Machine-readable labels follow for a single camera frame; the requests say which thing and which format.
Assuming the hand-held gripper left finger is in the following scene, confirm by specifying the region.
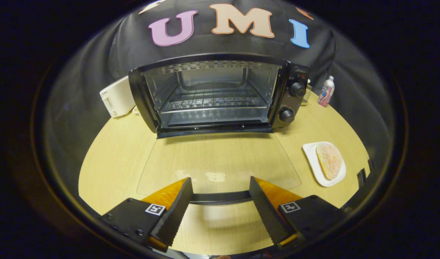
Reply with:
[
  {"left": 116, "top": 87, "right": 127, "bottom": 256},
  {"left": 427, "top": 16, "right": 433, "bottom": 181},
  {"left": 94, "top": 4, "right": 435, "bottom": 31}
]
[{"left": 100, "top": 177, "right": 194, "bottom": 253}]

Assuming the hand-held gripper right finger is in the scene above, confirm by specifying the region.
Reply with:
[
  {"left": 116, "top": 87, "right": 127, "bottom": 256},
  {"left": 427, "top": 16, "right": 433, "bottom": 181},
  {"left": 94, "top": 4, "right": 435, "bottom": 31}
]
[{"left": 249, "top": 176, "right": 346, "bottom": 249}]

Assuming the black toaster oven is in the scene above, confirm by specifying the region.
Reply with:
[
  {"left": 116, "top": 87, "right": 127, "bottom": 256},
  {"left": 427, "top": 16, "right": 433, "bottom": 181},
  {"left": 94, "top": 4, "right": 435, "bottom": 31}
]
[{"left": 128, "top": 53, "right": 310, "bottom": 206}]

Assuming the white bread toaster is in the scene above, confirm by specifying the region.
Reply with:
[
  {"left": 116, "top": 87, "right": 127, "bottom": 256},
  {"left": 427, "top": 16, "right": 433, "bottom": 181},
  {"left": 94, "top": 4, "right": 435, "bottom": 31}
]
[{"left": 99, "top": 76, "right": 136, "bottom": 118}]

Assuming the white square plate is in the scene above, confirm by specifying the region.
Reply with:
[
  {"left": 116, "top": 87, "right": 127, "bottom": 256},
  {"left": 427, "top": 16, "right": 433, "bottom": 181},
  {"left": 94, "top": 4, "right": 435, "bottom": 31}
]
[{"left": 303, "top": 141, "right": 347, "bottom": 187}]

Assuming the pink label drink bottle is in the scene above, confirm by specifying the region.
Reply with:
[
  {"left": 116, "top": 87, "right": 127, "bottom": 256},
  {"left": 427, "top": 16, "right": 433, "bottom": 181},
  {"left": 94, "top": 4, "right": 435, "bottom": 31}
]
[{"left": 318, "top": 76, "right": 335, "bottom": 108}]

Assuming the black backdrop cloth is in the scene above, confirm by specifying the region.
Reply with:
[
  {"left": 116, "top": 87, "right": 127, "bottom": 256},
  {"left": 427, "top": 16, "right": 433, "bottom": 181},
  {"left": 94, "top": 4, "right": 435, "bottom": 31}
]
[{"left": 44, "top": 0, "right": 395, "bottom": 202}]

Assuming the oven wire rack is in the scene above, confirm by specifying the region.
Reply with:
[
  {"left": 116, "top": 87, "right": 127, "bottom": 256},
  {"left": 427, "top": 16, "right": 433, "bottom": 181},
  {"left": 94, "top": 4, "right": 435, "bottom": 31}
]
[{"left": 159, "top": 88, "right": 269, "bottom": 113}]

